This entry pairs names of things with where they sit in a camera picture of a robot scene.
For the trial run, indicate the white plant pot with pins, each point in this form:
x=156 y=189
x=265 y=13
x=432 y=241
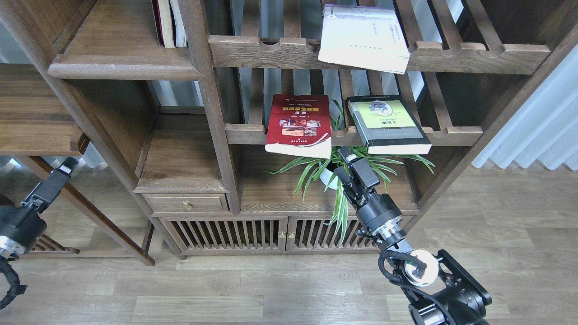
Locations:
x=328 y=177

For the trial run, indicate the large wooden bookshelf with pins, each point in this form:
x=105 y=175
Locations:
x=189 y=124

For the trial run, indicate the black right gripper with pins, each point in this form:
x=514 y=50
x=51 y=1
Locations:
x=377 y=213

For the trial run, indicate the brass drawer knob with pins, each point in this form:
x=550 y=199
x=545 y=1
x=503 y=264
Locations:
x=187 y=205

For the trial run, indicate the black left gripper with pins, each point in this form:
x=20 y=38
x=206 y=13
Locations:
x=21 y=227

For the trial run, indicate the red cover book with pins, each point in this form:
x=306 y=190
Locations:
x=299 y=125

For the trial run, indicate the dark red upright book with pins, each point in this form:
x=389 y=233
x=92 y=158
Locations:
x=158 y=24

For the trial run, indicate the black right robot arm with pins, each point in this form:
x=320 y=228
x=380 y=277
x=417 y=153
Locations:
x=439 y=289

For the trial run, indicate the green spider plant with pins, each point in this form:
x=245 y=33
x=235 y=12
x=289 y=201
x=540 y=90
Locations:
x=314 y=167

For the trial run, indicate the wooden side table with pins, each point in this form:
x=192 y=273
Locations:
x=34 y=124

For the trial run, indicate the white curtain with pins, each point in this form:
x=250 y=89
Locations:
x=545 y=128

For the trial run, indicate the green grey cover book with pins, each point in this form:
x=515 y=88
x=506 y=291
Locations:
x=386 y=126

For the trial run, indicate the white cover book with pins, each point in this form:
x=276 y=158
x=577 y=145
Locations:
x=364 y=37

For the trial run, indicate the beige upright book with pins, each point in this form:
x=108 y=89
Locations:
x=166 y=23

